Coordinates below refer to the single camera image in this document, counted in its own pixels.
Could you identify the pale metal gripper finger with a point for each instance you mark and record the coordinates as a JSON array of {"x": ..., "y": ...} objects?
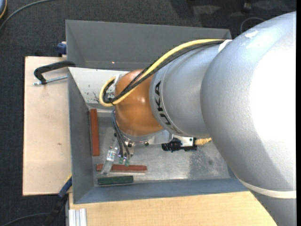
[{"x": 111, "y": 156}]

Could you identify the red-brown flat block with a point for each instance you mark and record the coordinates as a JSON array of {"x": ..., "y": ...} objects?
[
  {"x": 134, "y": 167},
  {"x": 95, "y": 131}
]

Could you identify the dark green flat block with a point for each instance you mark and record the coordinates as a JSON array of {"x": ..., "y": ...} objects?
[{"x": 115, "y": 180}]

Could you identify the grey metal bin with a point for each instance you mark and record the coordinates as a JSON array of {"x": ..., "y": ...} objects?
[{"x": 169, "y": 166}]

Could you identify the pale flat board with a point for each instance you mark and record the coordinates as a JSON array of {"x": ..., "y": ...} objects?
[{"x": 45, "y": 126}]

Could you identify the black cylinder on white bracket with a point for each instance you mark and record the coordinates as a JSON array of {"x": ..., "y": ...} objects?
[{"x": 175, "y": 145}]

